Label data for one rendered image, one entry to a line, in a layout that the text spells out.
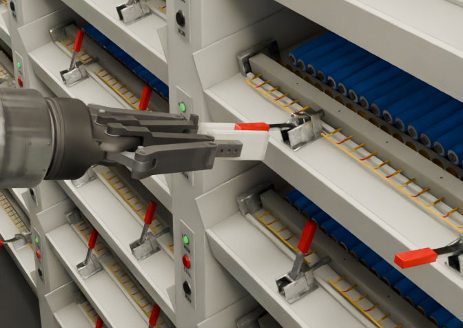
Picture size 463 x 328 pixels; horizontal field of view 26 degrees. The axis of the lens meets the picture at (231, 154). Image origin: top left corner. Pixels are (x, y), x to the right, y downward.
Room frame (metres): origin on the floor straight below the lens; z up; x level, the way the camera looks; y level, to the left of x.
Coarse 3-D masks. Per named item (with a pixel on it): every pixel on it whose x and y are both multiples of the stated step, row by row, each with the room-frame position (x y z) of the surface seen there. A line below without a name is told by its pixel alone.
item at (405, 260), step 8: (424, 248) 0.69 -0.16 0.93; (440, 248) 0.70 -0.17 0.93; (448, 248) 0.70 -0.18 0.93; (456, 248) 0.70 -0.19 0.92; (400, 256) 0.67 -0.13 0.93; (408, 256) 0.67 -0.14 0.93; (416, 256) 0.68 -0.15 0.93; (424, 256) 0.68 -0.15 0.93; (432, 256) 0.68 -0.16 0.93; (440, 256) 0.69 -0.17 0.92; (400, 264) 0.67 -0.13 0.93; (408, 264) 0.67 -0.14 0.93; (416, 264) 0.67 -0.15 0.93
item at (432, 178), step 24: (264, 72) 1.06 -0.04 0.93; (288, 72) 1.04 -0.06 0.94; (288, 96) 1.02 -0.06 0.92; (312, 96) 0.98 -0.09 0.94; (336, 120) 0.93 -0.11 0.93; (360, 120) 0.92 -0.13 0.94; (336, 144) 0.91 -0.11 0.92; (360, 144) 0.90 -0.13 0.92; (384, 144) 0.87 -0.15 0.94; (408, 168) 0.83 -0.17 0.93; (432, 168) 0.81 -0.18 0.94; (432, 192) 0.80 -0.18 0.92; (456, 192) 0.77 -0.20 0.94
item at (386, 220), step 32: (256, 32) 1.12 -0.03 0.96; (288, 32) 1.14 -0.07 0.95; (320, 32) 1.16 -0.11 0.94; (224, 64) 1.10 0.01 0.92; (288, 64) 1.10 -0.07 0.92; (224, 96) 1.06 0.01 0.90; (256, 96) 1.05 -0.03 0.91; (288, 160) 0.92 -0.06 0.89; (320, 160) 0.90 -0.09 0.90; (352, 160) 0.89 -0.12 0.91; (320, 192) 0.87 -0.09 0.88; (352, 192) 0.84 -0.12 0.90; (384, 192) 0.83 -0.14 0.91; (352, 224) 0.83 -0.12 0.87; (384, 224) 0.78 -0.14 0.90; (416, 224) 0.77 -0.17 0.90; (448, 224) 0.76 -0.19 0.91; (384, 256) 0.79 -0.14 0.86; (448, 288) 0.70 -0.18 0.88
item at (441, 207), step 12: (276, 96) 1.03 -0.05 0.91; (300, 108) 0.99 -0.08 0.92; (336, 132) 0.93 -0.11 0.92; (348, 144) 0.91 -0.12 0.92; (372, 156) 0.88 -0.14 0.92; (384, 168) 0.85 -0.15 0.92; (396, 180) 0.84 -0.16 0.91; (408, 180) 0.83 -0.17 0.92; (444, 204) 0.78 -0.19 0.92; (456, 216) 0.76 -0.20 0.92
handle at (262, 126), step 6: (294, 120) 0.94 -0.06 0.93; (240, 126) 0.91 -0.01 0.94; (246, 126) 0.91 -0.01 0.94; (252, 126) 0.91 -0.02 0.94; (258, 126) 0.91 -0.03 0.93; (264, 126) 0.92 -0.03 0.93; (270, 126) 0.92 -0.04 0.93; (276, 126) 0.93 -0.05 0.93; (282, 126) 0.93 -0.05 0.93; (288, 126) 0.93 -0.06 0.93; (294, 126) 0.93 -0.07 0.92
